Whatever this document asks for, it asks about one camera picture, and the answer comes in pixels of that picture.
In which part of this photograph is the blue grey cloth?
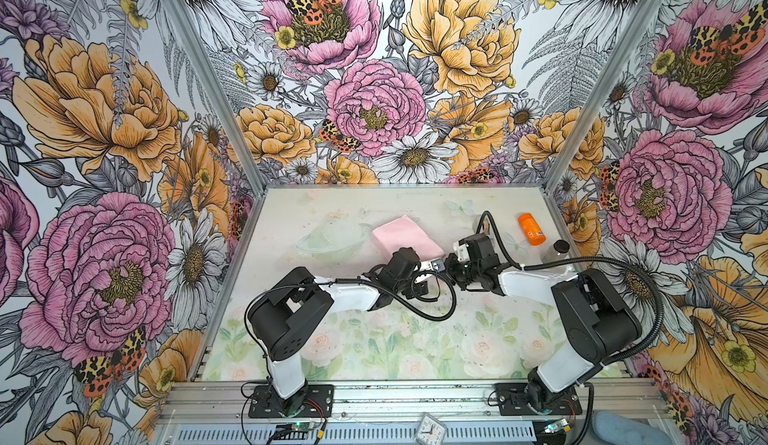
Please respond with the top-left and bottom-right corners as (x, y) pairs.
(591, 411), (673, 445)

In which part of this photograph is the aluminium front rail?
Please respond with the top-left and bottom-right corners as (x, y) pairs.
(158, 378), (671, 425)

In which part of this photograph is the right black corrugated cable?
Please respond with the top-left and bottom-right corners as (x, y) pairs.
(475, 210), (666, 445)

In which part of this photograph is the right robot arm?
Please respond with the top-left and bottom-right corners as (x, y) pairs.
(445, 253), (642, 414)

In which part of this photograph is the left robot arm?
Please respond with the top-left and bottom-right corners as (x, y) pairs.
(244, 265), (434, 417)

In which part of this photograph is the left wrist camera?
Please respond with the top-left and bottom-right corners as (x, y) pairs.
(387, 247), (445, 282)

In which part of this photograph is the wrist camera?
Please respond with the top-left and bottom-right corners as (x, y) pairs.
(387, 247), (445, 282)
(454, 233), (498, 263)

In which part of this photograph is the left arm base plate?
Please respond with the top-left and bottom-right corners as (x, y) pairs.
(248, 384), (335, 419)

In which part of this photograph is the clear bottle black cap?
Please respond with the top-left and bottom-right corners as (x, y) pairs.
(541, 239), (571, 263)

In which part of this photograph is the orange bottle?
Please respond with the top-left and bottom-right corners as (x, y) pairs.
(518, 213), (546, 246)

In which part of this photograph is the purple wrapping paper sheet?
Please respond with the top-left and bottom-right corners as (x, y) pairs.
(372, 215), (445, 261)

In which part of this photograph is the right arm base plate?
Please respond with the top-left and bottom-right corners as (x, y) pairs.
(494, 382), (583, 416)

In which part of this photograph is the small white clock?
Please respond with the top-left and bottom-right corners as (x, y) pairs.
(414, 413), (447, 445)

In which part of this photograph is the left black cable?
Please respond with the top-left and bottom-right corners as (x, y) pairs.
(242, 267), (458, 380)

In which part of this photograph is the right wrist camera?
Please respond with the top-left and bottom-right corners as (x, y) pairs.
(454, 233), (498, 263)

